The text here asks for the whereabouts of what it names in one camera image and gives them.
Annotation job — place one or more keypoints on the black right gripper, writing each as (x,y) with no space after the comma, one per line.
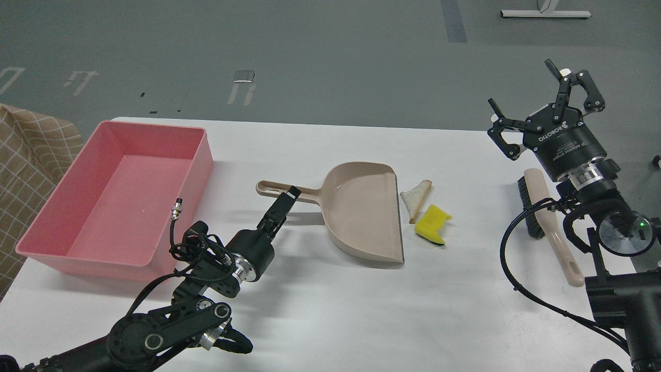
(563,142)

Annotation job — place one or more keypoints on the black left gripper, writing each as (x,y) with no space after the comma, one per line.
(252,249)

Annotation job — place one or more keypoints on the beige hand brush black bristles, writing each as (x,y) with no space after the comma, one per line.
(533,188)

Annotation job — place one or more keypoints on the beige plastic dustpan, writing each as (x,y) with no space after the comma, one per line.
(359,203)

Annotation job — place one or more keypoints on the white bread slice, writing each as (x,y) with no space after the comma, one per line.
(413,198)

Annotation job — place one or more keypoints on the yellow green sponge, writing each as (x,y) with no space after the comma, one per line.
(431,223)

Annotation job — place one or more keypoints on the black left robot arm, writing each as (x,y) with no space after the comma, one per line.
(172,313)

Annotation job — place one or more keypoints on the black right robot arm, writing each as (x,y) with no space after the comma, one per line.
(574,201)

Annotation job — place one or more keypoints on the pink plastic bin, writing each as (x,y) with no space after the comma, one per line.
(109,216)

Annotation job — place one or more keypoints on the white table leg base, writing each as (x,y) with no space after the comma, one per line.
(546,10)

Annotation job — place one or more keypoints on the grey floor socket plate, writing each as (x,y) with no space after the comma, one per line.
(244,76)

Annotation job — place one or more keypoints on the beige checkered cloth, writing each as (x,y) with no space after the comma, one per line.
(36,152)

